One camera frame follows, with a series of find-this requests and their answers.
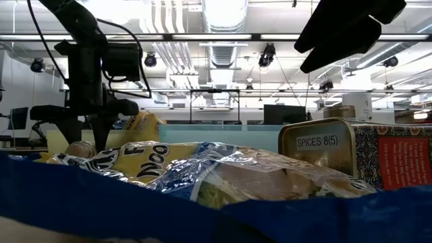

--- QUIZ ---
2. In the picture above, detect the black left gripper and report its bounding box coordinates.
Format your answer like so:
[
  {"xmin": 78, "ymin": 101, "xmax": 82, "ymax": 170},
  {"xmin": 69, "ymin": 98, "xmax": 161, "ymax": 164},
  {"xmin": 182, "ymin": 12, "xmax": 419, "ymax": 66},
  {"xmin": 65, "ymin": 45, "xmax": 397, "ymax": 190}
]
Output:
[{"xmin": 29, "ymin": 39, "xmax": 140, "ymax": 153}]

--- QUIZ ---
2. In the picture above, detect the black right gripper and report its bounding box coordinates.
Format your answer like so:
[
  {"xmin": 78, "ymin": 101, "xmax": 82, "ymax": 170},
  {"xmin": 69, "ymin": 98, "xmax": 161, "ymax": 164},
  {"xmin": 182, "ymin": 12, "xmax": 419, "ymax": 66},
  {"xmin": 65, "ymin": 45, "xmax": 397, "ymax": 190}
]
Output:
[{"xmin": 293, "ymin": 0, "xmax": 408, "ymax": 74}]

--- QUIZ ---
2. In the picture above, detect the yellow noodle packet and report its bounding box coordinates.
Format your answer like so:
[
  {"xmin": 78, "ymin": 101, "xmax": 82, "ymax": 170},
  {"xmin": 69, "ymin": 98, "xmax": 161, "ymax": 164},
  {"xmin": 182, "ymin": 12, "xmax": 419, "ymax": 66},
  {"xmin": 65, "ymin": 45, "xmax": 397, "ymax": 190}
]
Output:
[{"xmin": 122, "ymin": 110, "xmax": 167, "ymax": 142}]

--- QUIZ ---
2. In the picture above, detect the blue-edged noodle packet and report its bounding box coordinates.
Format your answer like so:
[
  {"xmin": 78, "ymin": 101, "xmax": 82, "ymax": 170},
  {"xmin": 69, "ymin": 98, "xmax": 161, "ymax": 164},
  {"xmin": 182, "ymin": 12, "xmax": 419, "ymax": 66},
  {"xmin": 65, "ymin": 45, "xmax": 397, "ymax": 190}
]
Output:
[{"xmin": 0, "ymin": 140, "xmax": 432, "ymax": 243}]

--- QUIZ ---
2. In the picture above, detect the small jar with tan lid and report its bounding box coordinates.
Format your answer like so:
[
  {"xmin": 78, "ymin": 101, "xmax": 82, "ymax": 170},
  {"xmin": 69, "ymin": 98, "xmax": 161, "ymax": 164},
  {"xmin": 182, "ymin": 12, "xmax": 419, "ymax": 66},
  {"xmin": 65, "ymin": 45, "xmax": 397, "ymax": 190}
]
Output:
[{"xmin": 66, "ymin": 140, "xmax": 99, "ymax": 159}]

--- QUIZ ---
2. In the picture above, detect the black computer monitor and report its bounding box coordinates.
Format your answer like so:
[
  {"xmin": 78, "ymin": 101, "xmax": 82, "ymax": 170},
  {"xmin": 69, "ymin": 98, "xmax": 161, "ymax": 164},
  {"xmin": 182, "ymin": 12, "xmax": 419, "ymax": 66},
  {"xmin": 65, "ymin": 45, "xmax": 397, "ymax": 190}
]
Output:
[
  {"xmin": 263, "ymin": 104, "xmax": 307, "ymax": 126},
  {"xmin": 7, "ymin": 106, "xmax": 30, "ymax": 131}
]

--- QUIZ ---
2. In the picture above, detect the patterned rectangular spice tin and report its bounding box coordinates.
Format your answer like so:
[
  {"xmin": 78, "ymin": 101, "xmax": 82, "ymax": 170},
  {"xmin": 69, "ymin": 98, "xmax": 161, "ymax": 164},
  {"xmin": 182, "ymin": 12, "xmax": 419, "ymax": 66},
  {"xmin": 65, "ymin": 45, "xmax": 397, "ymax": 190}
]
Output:
[{"xmin": 277, "ymin": 117, "xmax": 432, "ymax": 190}]

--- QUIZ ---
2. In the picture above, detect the green translucent plastic tray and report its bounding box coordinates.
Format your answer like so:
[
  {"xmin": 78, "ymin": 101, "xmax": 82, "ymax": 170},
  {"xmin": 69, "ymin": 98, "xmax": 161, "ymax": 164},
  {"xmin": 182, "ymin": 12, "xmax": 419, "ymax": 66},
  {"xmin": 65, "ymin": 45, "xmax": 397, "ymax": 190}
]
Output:
[{"xmin": 157, "ymin": 124, "xmax": 283, "ymax": 153}]

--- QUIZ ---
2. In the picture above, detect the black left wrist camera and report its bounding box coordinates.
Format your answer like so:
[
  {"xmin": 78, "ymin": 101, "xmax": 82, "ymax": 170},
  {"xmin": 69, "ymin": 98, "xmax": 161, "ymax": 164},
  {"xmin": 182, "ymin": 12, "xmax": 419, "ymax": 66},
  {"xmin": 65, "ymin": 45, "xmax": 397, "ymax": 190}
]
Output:
[{"xmin": 103, "ymin": 43, "xmax": 141, "ymax": 82}]

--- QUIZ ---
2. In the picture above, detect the black looped wrist camera cable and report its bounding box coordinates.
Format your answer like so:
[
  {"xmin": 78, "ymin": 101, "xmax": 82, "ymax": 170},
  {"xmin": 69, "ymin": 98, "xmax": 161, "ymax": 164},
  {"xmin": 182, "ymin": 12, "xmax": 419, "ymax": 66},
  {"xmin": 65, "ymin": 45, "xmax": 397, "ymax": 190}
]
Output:
[{"xmin": 97, "ymin": 18, "xmax": 153, "ymax": 99}]

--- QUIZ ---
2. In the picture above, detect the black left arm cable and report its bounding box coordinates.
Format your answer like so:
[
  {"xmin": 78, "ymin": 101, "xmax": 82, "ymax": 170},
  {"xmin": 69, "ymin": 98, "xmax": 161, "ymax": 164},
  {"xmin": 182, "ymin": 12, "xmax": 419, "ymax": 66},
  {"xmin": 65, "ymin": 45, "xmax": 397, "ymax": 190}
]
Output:
[{"xmin": 26, "ymin": 0, "xmax": 70, "ymax": 85}]

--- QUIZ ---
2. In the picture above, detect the black metal workstation frame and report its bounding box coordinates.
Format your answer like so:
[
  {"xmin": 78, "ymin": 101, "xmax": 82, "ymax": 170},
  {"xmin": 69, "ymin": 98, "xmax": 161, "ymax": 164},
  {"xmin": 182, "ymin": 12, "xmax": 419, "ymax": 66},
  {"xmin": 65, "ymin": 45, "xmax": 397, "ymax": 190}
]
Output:
[{"xmin": 107, "ymin": 88, "xmax": 244, "ymax": 126}]

